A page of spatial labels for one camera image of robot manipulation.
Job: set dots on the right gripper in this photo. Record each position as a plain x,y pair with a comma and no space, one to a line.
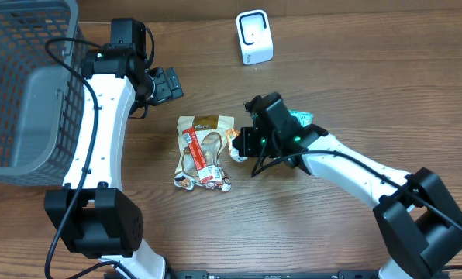
239,143

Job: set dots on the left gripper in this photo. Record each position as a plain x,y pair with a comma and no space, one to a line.
167,86

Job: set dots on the small orange snack packet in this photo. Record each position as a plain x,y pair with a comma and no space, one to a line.
231,134

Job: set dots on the beige snack pouch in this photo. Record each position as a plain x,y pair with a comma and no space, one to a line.
211,133

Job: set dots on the red snack bar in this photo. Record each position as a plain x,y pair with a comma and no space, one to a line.
203,171

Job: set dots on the teal orange snack packet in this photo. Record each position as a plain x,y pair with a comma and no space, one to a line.
304,118

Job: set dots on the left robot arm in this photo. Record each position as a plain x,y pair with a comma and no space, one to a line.
91,213

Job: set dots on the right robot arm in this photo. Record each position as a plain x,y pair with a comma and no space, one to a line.
419,220

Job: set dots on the white barcode scanner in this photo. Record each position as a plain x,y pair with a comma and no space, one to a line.
255,37

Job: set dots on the grey plastic mesh basket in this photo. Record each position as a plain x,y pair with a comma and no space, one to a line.
41,103

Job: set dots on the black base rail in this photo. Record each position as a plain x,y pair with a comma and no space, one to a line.
341,274

